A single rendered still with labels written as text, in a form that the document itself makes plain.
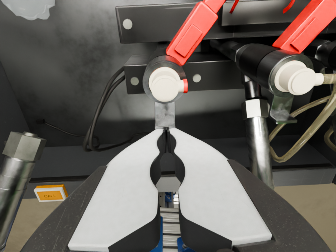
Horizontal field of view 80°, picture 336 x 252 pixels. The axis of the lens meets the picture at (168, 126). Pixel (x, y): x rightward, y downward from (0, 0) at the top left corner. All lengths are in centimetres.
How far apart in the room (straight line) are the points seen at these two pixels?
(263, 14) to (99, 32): 28
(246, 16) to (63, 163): 41
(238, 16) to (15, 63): 40
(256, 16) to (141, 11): 12
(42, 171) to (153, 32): 35
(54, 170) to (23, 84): 18
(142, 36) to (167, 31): 3
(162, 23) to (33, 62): 30
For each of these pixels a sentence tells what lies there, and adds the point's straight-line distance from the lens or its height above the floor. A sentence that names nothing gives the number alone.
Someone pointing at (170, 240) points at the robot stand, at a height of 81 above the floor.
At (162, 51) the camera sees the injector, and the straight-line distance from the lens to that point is 17.
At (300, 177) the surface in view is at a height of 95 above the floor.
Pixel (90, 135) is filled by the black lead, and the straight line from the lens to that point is 26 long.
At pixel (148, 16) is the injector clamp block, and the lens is 25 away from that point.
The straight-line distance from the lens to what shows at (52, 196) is 44.
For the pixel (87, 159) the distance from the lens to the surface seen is 47.
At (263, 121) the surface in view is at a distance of 19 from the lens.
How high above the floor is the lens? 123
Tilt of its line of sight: 62 degrees down
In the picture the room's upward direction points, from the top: 177 degrees clockwise
